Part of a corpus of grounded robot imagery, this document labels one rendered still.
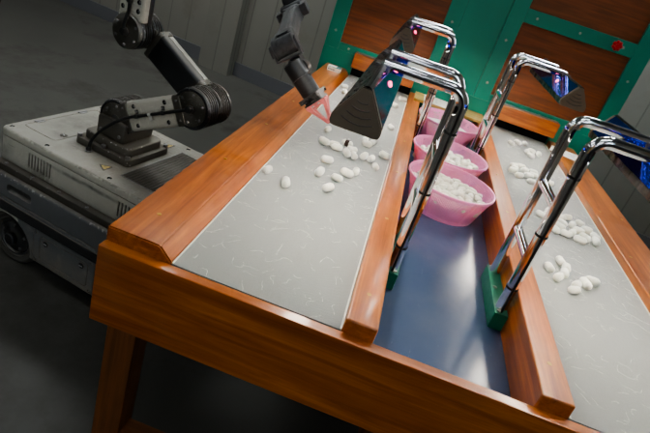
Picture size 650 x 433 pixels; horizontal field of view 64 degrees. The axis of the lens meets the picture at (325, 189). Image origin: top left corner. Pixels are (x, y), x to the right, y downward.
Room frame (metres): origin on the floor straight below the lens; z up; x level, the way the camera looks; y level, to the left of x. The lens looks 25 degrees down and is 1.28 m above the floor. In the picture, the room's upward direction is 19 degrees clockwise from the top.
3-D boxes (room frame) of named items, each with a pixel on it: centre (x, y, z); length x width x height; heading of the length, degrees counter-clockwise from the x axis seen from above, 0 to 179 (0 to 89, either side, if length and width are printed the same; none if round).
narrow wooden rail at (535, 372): (1.55, -0.52, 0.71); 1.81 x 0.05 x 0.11; 176
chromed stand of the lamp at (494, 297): (1.01, -0.51, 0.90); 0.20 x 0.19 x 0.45; 176
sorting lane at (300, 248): (1.59, -0.02, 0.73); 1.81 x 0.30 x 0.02; 176
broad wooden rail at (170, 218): (1.61, 0.19, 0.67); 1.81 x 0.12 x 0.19; 176
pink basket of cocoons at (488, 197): (1.45, -0.35, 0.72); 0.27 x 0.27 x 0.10
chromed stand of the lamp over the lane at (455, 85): (1.04, -0.12, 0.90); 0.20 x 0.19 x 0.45; 176
